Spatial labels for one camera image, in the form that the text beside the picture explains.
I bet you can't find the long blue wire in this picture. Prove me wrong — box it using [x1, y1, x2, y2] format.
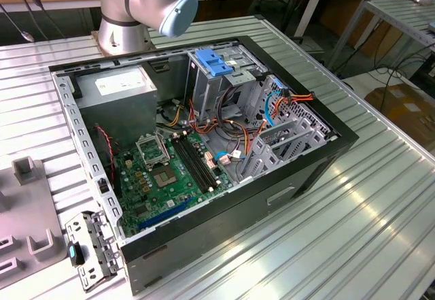
[263, 88, 285, 129]

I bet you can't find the orange red yellow power wire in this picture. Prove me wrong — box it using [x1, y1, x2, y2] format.
[271, 90, 315, 117]

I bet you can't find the grey metal disk bay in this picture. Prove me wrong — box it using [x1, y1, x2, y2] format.
[237, 118, 336, 184]

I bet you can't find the black RAM slot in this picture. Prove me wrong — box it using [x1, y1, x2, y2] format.
[184, 134, 219, 188]
[175, 137, 210, 192]
[180, 135, 214, 190]
[171, 138, 206, 194]

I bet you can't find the grey metal drive cage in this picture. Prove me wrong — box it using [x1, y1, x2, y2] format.
[185, 46, 269, 124]

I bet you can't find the CPU socket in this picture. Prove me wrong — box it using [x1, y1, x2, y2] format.
[149, 163, 180, 190]

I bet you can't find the metal socket cover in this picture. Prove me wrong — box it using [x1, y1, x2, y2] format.
[135, 132, 171, 171]

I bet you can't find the blue plastic drive latch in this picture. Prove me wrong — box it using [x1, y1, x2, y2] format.
[195, 48, 235, 78]

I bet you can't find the green motherboard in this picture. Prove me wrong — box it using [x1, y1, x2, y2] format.
[114, 131, 235, 238]

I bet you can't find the black open PC case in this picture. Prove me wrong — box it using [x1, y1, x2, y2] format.
[48, 35, 360, 297]

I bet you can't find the blue expansion slot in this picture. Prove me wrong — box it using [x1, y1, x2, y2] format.
[137, 196, 196, 231]

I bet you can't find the grey power supply box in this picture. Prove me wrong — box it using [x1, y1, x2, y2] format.
[74, 65, 159, 148]

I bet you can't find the black latch with blue face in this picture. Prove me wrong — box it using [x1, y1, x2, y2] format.
[67, 241, 85, 266]

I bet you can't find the large cardboard box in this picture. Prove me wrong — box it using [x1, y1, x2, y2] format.
[365, 82, 435, 148]

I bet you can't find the grey part rack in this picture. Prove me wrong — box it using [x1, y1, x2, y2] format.
[0, 156, 67, 282]

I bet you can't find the metal slat side table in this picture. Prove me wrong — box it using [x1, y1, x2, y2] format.
[326, 0, 435, 73]

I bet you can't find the short blue wire white plug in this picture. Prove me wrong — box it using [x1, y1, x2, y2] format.
[215, 149, 246, 165]

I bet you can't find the orange yellow wire pair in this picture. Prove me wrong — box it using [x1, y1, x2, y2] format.
[241, 122, 266, 156]

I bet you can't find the black cable loop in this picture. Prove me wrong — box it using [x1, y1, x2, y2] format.
[217, 85, 241, 124]

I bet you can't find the red orange wire bundle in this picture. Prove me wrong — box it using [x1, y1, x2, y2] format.
[188, 99, 220, 136]

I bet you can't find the yellow orange wire bundle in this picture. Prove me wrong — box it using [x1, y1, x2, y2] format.
[164, 104, 183, 127]

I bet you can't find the metal slot retainer bracket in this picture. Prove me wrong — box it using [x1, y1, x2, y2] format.
[64, 210, 123, 293]

